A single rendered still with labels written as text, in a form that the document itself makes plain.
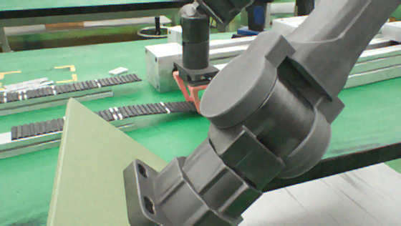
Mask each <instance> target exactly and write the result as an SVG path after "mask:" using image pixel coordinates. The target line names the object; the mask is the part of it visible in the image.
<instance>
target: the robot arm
mask: <svg viewBox="0 0 401 226"><path fill-rule="evenodd" d="M253 1H254V0H202V1H201V0H195V1H194V3H193V4H186V5H184V6H182V7H181V8H180V10H179V12H178V21H179V24H180V27H181V37H182V59H176V60H174V61H173V65H174V67H178V72H173V76H174V77H175V79H176V81H177V83H178V85H179V87H180V90H181V92H182V93H183V96H184V97H185V100H186V101H187V102H188V100H190V101H194V103H195V106H196V109H197V110H198V113H199V114H200V113H201V114H202V115H203V116H204V117H205V118H206V119H207V120H208V121H210V122H211V125H210V127H209V130H208V136H207V137H206V138H205V139H204V140H203V141H202V142H201V143H200V144H199V145H198V146H197V147H196V148H195V149H194V150H193V151H192V152H191V153H190V154H189V155H188V156H187V157H183V156H180V157H175V158H174V159H173V160H172V161H171V162H170V163H169V164H168V165H167V166H165V167H164V168H163V169H162V170H161V171H160V172H158V171H157V170H155V169H153V168H152V167H149V166H148V165H146V164H145V163H144V162H142V161H140V159H134V160H133V161H132V162H131V163H130V164H129V165H128V166H127V168H126V169H125V170H124V171H123V174H124V181H125V194H126V200H127V213H128V219H127V220H128V222H129V223H130V226H238V225H239V224H240V223H241V222H242V221H243V220H244V218H243V217H242V214H243V213H244V212H245V211H247V209H248V208H249V207H250V206H252V204H253V203H254V202H255V201H257V200H258V199H259V198H260V197H261V196H262V195H263V193H262V191H261V189H262V188H263V187H264V186H265V185H266V184H267V183H268V182H270V181H271V180H272V179H273V178H274V177H275V176H276V177H280V178H291V177H296V176H300V175H302V174H304V173H306V172H308V171H309V170H310V169H312V168H313V167H314V166H315V165H316V164H318V162H319V161H320V160H321V159H322V157H323V156H324V154H325V152H326V150H327V148H328V146H329V143H330V141H331V138H332V129H331V124H332V122H333V121H334V120H335V119H336V118H337V116H338V115H339V113H340V112H341V111H342V110H343V109H344V108H345V104H344V103H343V102H342V100H341V99H340V98H339V97H338V96H337V95H338V93H340V92H341V90H342V89H343V87H344V85H345V84H346V83H347V79H348V76H349V74H350V72H351V70H352V69H353V67H354V65H355V64H356V62H357V60H358V58H359V57H360V56H361V55H362V54H363V52H364V51H365V49H366V48H367V46H368V45H369V43H370V42H371V41H372V40H373V39H374V37H375V36H376V35H377V33H378V32H379V31H380V29H381V28H382V27H383V26H384V25H385V23H386V22H387V20H388V19H389V18H390V17H391V16H392V15H393V13H394V12H395V10H396V9H397V8H398V6H399V5H400V4H401V0H321V1H320V2H319V4H318V5H317V7H316V8H315V9H314V10H313V12H312V13H310V15H308V17H307V18H306V19H305V20H304V21H303V22H302V23H301V24H300V25H299V26H298V27H297V28H295V30H293V31H292V32H291V33H290V34H289V35H288V36H286V37H285V38H284V37H283V36H282V34H281V33H279V32H278V31H265V32H262V33H260V34H259V35H258V36H257V37H256V38H255V39H254V40H253V41H252V43H251V44H250V45H249V47H248V48H247V49H246V51H245V52H244V53H242V54H241V55H239V56H238V57H236V58H234V59H232V60H231V61H230V62H229V63H227V64H226V65H225V66H224V67H223V68H222V69H221V70H220V69H218V68H217V67H215V66H213V65H212V64H211V63H210V24H211V17H212V18H213V19H214V20H215V21H216V22H217V23H218V24H219V25H220V27H221V28H222V29H224V28H225V27H226V26H227V25H228V24H229V23H230V22H231V21H232V20H233V19H234V18H235V17H236V16H237V15H238V14H239V13H241V11H242V9H244V8H246V7H247V6H248V5H250V4H252V2H253ZM206 4H207V5H208V6H209V7H210V8H211V9H212V10H210V9H209V8H208V7H207V5H206ZM212 11H214V12H215V13H216V14H217V15H218V16H219V17H220V18H221V20H220V19H219V18H218V17H217V16H216V15H215V14H214V13H213V12H212ZM202 77H205V79H201V78H202ZM212 77H213V80H210V79H208V78H212ZM183 81H184V82H185V83H186V84H188V90H189V92H190V97H189V96H188V93H187V91H186V89H185V86H184V84H183ZM204 89H205V92H204V94H203V96H202V98H201V101H200V100H199V98H198V91H200V90H204Z"/></svg>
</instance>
